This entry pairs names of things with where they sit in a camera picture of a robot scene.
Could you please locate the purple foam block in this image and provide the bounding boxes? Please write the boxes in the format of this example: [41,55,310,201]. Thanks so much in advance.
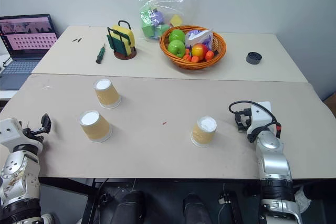
[151,10,165,27]

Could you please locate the black table frame leg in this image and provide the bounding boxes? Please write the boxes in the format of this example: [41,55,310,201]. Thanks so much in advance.
[81,178,102,224]

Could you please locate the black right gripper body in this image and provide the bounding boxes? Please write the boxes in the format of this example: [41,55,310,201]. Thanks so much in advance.
[241,111,253,132]

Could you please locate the green scouring pad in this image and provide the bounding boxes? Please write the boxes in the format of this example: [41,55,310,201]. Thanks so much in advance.
[107,35,127,57]

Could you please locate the yellow foam block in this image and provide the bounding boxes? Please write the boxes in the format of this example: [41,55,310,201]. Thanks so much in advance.
[170,15,183,27]

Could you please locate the green toy apple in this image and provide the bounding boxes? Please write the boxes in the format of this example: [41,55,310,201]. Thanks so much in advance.
[167,39,186,58]
[168,29,186,43]

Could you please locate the red yellow toy apple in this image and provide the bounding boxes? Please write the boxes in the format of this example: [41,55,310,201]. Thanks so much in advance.
[191,43,209,60]

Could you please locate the open laptop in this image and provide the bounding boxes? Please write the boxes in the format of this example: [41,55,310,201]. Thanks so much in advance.
[0,14,58,91]

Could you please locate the white purple crumpled bag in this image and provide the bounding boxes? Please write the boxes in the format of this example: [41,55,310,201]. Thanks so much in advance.
[185,29,214,51]

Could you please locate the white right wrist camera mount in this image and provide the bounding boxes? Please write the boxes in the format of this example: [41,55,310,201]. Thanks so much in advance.
[246,101,279,136]

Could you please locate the clear plastic bag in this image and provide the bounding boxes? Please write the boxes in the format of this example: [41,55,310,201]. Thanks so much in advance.
[138,0,197,41]

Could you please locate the black round cap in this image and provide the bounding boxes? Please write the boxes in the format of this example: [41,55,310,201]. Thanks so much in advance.
[246,51,263,65]

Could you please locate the pale green foam block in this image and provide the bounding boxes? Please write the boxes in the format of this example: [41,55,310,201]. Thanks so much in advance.
[154,24,172,38]

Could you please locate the brown ribbed paper cup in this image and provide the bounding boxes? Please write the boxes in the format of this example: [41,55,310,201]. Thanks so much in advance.
[79,110,113,144]
[190,115,217,148]
[93,78,122,109]

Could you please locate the yellow sponge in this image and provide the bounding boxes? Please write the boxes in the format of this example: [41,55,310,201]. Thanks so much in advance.
[112,24,135,56]

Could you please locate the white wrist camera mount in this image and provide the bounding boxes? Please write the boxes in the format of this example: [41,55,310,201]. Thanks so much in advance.
[246,101,279,136]
[0,118,44,154]

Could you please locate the black wire sponge rack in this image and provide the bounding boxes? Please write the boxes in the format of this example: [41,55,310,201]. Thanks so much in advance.
[107,20,138,60]

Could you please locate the orange wicker basket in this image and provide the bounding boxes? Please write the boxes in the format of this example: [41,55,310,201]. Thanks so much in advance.
[159,25,227,71]

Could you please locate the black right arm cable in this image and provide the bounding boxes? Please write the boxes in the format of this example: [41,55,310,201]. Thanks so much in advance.
[228,100,282,143]

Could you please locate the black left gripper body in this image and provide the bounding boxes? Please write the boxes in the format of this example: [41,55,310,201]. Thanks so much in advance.
[23,126,45,143]

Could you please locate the green handled screwdriver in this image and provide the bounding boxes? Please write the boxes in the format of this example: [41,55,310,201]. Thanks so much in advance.
[96,43,106,64]

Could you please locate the dark rounded shape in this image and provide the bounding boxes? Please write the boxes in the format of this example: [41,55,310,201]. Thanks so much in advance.
[183,193,212,224]

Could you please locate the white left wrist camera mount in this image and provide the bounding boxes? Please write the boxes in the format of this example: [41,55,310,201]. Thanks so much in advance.
[0,118,44,154]

